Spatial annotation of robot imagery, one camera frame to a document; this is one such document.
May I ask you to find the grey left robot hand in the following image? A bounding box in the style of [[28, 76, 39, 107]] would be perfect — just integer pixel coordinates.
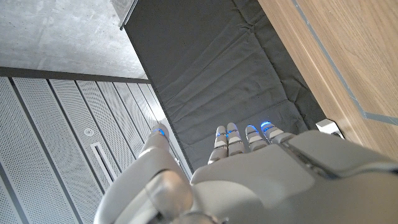
[[93, 121, 398, 224]]

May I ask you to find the white power strip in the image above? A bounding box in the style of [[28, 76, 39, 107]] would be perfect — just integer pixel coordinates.
[[315, 118, 345, 139]]

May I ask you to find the black backdrop curtain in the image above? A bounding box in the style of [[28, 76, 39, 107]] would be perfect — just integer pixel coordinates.
[[119, 0, 327, 175]]

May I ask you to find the grey tape rectangle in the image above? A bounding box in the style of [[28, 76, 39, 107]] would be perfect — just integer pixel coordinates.
[[290, 0, 398, 126]]

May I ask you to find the ceiling slot diffuser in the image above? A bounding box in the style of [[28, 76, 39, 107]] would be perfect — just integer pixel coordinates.
[[90, 141, 118, 184]]

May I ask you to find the backdrop stand pole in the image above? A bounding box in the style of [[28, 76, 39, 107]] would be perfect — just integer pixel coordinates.
[[110, 0, 139, 31]]

